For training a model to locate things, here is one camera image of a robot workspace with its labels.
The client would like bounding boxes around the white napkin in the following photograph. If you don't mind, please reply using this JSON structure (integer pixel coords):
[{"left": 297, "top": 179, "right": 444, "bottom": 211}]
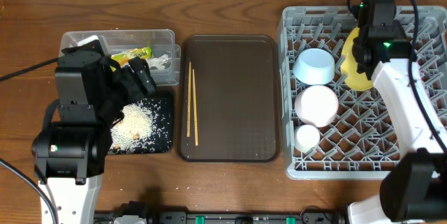
[{"left": 146, "top": 54, "right": 172, "bottom": 70}]

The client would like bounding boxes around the white cup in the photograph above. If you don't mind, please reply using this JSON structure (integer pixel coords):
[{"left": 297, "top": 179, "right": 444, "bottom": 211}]
[{"left": 294, "top": 125, "right": 320, "bottom": 153}]

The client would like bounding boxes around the black waste tray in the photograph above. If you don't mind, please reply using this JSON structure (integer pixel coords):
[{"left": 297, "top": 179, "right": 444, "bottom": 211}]
[{"left": 104, "top": 89, "right": 175, "bottom": 156}]

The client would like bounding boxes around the clear plastic bin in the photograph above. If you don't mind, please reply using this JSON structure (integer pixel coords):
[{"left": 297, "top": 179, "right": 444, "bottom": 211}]
[{"left": 60, "top": 29, "right": 181, "bottom": 86}]

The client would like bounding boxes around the grey dishwasher rack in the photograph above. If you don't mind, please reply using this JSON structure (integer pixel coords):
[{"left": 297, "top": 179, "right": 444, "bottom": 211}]
[{"left": 277, "top": 6, "right": 446, "bottom": 180}]

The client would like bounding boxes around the brown serving tray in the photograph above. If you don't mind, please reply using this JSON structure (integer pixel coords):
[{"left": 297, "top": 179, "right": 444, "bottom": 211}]
[{"left": 176, "top": 35, "right": 281, "bottom": 163}]

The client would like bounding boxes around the light blue bowl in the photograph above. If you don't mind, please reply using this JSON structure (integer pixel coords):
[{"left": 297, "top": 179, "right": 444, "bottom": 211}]
[{"left": 292, "top": 48, "right": 335, "bottom": 85}]

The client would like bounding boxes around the white small bowl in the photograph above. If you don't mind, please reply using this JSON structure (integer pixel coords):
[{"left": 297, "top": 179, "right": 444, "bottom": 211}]
[{"left": 294, "top": 85, "right": 339, "bottom": 128}]

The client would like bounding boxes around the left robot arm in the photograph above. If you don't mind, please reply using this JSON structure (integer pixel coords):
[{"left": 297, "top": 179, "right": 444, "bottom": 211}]
[{"left": 31, "top": 39, "right": 156, "bottom": 223}]

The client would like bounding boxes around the green snack wrapper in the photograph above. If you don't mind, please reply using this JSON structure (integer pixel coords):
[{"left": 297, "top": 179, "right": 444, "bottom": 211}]
[{"left": 111, "top": 46, "right": 152, "bottom": 66}]

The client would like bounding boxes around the yellow plate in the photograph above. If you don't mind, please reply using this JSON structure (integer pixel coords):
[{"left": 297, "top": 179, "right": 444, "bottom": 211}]
[{"left": 340, "top": 27, "right": 373, "bottom": 91}]

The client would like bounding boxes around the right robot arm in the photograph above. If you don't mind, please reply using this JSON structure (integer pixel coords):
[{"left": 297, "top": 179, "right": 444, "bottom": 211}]
[{"left": 346, "top": 0, "right": 446, "bottom": 223}]

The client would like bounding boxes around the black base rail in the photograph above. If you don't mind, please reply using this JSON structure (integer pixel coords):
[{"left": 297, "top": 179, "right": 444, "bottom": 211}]
[{"left": 93, "top": 201, "right": 348, "bottom": 224}]

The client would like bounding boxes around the spilled rice food waste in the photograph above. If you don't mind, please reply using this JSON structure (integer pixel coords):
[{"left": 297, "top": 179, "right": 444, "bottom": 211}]
[{"left": 108, "top": 100, "right": 173, "bottom": 154}]

